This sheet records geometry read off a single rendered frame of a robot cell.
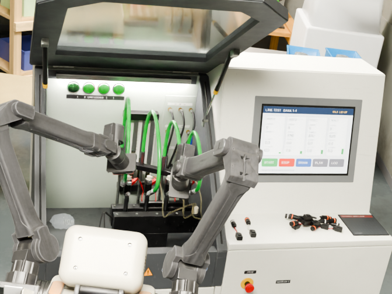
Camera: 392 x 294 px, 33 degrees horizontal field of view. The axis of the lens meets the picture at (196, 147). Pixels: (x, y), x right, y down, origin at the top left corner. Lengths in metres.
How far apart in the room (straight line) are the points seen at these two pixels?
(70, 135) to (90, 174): 0.82
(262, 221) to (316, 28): 3.28
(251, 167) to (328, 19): 4.21
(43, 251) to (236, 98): 1.09
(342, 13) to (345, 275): 3.39
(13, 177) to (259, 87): 1.15
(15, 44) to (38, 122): 4.16
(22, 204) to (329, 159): 1.40
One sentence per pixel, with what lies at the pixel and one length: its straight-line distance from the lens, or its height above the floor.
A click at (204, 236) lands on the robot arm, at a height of 1.38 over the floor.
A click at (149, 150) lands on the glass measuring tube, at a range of 2.77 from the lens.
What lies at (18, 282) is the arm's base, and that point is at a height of 1.22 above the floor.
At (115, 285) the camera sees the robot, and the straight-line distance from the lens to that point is 1.66.
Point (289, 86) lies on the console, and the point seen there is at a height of 1.49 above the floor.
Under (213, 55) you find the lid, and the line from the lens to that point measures 2.46.
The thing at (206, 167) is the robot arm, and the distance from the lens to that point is 1.81.
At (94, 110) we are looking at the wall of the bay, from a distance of 2.70.
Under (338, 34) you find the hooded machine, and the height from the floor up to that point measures 1.05.
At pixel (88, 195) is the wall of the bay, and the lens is 2.86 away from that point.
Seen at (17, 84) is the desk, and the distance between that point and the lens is 4.69.
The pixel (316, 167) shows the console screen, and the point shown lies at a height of 1.17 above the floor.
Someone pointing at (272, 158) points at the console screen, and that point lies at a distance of 2.66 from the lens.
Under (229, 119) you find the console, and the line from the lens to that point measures 2.57.
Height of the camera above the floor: 2.27
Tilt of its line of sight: 24 degrees down
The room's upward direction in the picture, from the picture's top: 8 degrees clockwise
